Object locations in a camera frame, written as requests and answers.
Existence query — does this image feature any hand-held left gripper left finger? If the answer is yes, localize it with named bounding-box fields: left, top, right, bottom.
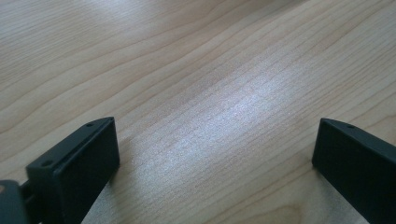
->
left=25, top=116, right=120, bottom=224

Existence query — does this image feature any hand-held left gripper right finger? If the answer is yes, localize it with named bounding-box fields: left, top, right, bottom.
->
left=311, top=118, right=396, bottom=224

